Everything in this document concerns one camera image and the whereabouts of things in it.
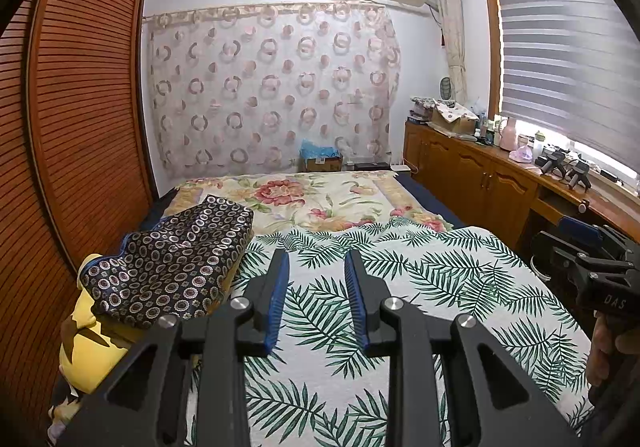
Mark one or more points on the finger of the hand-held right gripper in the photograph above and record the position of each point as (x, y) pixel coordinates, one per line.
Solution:
(572, 227)
(555, 249)

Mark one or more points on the person's right forearm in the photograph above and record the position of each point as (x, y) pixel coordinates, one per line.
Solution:
(615, 417)

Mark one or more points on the clear bottle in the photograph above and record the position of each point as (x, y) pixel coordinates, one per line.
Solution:
(484, 129)

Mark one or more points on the flat black box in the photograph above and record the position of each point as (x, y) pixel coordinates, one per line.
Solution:
(371, 166)

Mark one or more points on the circle-print sheer curtain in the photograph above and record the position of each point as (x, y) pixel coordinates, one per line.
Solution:
(260, 87)

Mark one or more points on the navy circle-print pajama top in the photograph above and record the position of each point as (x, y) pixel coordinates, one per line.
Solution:
(165, 267)

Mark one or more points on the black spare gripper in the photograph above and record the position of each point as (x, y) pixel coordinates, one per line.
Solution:
(579, 174)
(550, 161)

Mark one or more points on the pink thermos jug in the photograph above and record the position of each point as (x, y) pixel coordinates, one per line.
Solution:
(508, 137)

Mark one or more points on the wooden window frame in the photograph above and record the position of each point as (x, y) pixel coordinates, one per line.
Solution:
(492, 52)

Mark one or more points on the cardboard box with blue bag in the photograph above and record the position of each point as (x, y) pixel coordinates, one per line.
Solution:
(322, 163)

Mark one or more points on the pink plastic bag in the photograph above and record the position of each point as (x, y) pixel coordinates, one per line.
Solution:
(520, 156)

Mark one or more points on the long wooden cabinet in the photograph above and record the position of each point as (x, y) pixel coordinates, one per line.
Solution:
(470, 172)

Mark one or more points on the open cardboard box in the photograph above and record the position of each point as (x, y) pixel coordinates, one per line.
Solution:
(452, 124)

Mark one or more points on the stack of books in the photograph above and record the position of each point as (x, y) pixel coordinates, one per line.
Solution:
(422, 109)

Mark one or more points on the grey zebra window blind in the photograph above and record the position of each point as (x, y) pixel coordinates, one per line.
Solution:
(570, 62)

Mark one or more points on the floral quilt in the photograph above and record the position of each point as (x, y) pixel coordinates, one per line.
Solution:
(320, 197)

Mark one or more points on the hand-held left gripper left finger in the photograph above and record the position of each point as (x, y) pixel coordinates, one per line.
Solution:
(280, 297)

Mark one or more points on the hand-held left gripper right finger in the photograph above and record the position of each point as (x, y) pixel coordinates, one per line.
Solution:
(357, 297)

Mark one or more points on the cream window curtain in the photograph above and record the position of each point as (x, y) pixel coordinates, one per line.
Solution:
(452, 42)

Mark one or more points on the person's right hand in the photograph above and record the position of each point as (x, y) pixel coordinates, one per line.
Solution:
(600, 352)

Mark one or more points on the palm leaf print blanket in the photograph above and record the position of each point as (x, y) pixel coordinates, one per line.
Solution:
(440, 267)

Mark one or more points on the flat white box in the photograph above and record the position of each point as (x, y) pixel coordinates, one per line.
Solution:
(400, 168)

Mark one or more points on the round white knob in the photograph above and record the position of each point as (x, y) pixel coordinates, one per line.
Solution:
(583, 207)

